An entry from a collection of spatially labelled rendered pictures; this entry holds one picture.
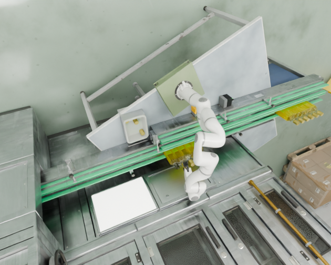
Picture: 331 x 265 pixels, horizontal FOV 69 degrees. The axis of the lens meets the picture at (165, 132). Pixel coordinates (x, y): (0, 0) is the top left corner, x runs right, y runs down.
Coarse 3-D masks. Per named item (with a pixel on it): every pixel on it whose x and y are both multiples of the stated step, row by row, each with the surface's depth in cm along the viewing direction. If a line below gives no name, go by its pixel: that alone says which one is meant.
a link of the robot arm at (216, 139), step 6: (210, 120) 142; (216, 120) 142; (210, 126) 142; (216, 126) 140; (204, 132) 139; (210, 132) 141; (216, 132) 140; (222, 132) 138; (210, 138) 137; (216, 138) 138; (222, 138) 138; (204, 144) 137; (210, 144) 138; (216, 144) 138; (222, 144) 140
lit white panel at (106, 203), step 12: (132, 180) 189; (108, 192) 181; (120, 192) 181; (132, 192) 180; (144, 192) 179; (96, 204) 174; (108, 204) 174; (120, 204) 173; (132, 204) 172; (144, 204) 172; (108, 216) 166; (120, 216) 166; (132, 216) 165; (108, 228) 160
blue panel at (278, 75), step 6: (270, 66) 267; (276, 66) 266; (270, 72) 257; (276, 72) 256; (282, 72) 255; (288, 72) 254; (270, 78) 246; (276, 78) 246; (282, 78) 245; (288, 78) 244; (294, 78) 244; (276, 84) 237
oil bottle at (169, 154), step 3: (168, 150) 190; (171, 150) 190; (165, 153) 189; (168, 153) 188; (171, 153) 188; (165, 156) 191; (168, 156) 185; (171, 156) 185; (174, 156) 185; (168, 159) 187; (171, 159) 183; (174, 159) 183; (177, 159) 184; (171, 162) 182; (174, 162) 182; (177, 162) 184; (171, 165) 185
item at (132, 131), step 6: (126, 120) 172; (138, 120) 186; (144, 120) 180; (126, 126) 184; (132, 126) 187; (138, 126) 189; (144, 126) 186; (126, 132) 179; (132, 132) 190; (138, 132) 193; (132, 138) 189; (138, 138) 189; (144, 138) 190
